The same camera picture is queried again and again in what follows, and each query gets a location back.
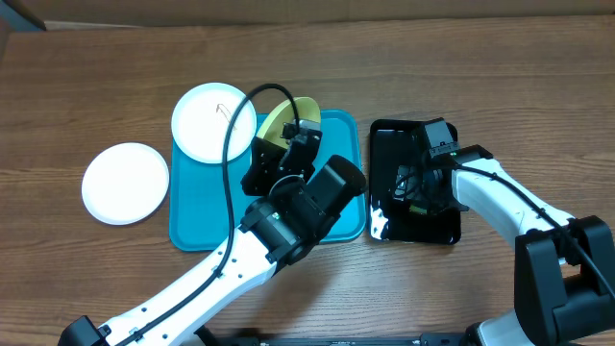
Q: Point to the pink plate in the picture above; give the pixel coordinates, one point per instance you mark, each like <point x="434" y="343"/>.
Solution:
<point x="125" y="183"/>

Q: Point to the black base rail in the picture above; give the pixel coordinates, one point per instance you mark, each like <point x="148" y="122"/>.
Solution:
<point x="427" y="339"/>

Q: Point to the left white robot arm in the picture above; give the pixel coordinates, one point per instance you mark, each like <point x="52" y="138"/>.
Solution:
<point x="276" y="231"/>

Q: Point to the white plate with stain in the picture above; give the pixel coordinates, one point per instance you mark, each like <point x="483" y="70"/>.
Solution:
<point x="201" y="119"/>

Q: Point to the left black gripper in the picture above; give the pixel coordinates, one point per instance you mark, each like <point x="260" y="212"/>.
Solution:
<point x="267" y="159"/>

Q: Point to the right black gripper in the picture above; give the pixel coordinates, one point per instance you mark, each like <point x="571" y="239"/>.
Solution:
<point x="423" y="197"/>

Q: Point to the black plastic tray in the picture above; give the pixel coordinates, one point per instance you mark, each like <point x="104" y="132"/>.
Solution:
<point x="391" y="144"/>

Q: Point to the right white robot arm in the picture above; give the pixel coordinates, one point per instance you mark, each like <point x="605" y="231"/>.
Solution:
<point x="564" y="266"/>

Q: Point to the green yellow sponge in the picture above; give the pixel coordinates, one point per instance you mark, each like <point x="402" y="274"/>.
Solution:
<point x="418" y="210"/>

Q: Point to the yellow plate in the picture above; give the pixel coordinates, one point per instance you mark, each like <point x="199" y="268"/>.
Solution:
<point x="271" y="128"/>

